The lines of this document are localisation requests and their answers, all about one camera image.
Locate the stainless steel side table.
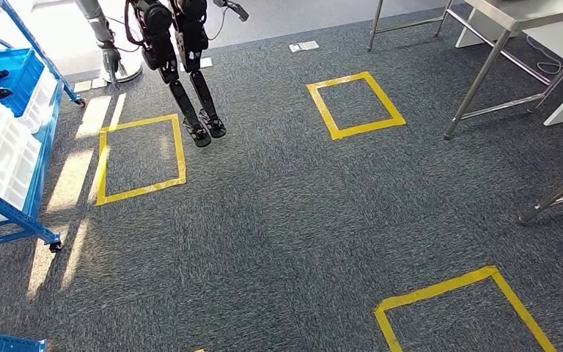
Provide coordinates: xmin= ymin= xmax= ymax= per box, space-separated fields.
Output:
xmin=366 ymin=0 xmax=563 ymax=141

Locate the blue plastic crate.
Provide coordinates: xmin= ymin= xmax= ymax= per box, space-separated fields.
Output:
xmin=0 ymin=47 xmax=45 ymax=117

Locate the black humanoid robot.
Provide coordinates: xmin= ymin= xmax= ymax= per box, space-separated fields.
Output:
xmin=75 ymin=0 xmax=251 ymax=148

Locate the white floor socket plate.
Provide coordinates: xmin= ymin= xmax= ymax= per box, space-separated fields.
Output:
xmin=179 ymin=57 xmax=213 ymax=73
xmin=288 ymin=40 xmax=320 ymax=54

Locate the grey floor cable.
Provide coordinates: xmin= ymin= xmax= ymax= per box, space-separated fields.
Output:
xmin=526 ymin=34 xmax=563 ymax=78

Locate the large white plastic crate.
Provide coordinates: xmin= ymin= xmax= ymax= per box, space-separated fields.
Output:
xmin=0 ymin=87 xmax=43 ymax=227

